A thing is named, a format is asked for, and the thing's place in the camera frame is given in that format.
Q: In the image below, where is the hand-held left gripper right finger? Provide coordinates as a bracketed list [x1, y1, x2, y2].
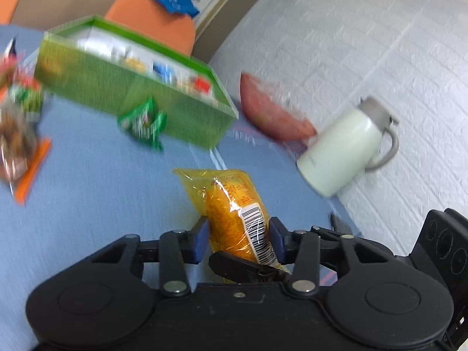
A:
[269, 216, 395, 297]

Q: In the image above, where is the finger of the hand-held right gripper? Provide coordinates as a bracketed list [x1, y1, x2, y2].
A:
[328, 213, 362, 239]
[208, 250, 293, 284]

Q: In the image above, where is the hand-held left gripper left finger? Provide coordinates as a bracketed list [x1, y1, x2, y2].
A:
[91, 216, 210, 297]

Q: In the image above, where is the clear yellow snack packet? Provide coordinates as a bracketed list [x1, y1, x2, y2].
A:
[173, 168, 293, 276]

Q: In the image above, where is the green cardboard box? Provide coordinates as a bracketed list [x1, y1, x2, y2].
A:
[34, 15, 239, 150]

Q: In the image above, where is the pile of snack packets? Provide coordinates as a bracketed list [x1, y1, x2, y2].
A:
[0, 38, 169, 205]

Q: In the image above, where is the white jug with grey lid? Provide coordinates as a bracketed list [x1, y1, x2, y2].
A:
[295, 96, 400, 198]

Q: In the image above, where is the blue-grey tablecloth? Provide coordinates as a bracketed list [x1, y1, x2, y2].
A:
[0, 25, 362, 351]

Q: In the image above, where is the pink translucent bowl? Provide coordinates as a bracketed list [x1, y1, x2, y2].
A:
[239, 72, 319, 143]

